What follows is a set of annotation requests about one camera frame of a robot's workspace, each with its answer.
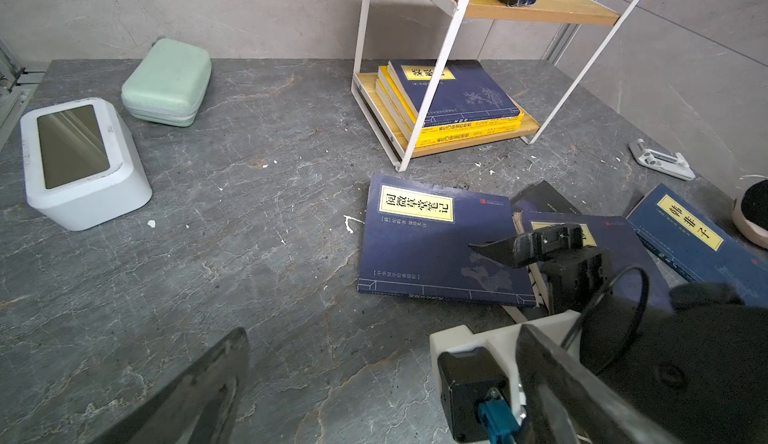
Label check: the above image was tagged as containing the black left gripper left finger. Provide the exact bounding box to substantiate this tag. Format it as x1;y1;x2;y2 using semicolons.
93;327;250;443

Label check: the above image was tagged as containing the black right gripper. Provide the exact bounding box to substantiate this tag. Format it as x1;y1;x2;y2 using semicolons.
469;224;612;314

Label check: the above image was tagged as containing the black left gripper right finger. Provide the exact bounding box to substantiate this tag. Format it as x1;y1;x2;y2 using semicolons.
516;324;678;443

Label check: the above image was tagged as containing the yellow cartoon book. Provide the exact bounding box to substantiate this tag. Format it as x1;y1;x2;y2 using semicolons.
376;65;526;148

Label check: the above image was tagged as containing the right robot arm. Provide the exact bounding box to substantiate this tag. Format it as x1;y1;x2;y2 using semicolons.
474;224;767;443

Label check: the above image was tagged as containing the dark book at pile bottom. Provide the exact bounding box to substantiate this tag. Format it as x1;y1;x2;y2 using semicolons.
511;181;581;215

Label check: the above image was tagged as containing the navy book with yellow label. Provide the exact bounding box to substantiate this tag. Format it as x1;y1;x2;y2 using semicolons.
357;173;537;308

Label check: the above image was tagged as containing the yellow book on lower shelf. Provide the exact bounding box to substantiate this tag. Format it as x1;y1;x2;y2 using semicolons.
364;68;538;157

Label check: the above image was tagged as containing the white metal phone stand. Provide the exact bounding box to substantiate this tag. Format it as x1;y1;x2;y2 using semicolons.
629;139;695;182

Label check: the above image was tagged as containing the blue book under portrait book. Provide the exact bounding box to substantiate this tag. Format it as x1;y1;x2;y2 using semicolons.
627;184;767;308

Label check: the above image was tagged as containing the black-haired doll plush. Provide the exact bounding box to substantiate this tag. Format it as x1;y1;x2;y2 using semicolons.
732;179;768;249

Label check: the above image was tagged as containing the white wooden two-tier shelf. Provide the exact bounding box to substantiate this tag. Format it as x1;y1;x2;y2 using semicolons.
350;0;668;173

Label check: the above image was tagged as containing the white digital clock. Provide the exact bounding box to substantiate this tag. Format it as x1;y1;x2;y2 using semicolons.
20;98;153;231

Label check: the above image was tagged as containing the mint green case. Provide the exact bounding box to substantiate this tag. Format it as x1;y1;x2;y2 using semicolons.
121;38;212;128

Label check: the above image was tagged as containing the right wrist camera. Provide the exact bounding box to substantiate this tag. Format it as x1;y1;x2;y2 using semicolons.
429;323;540;443

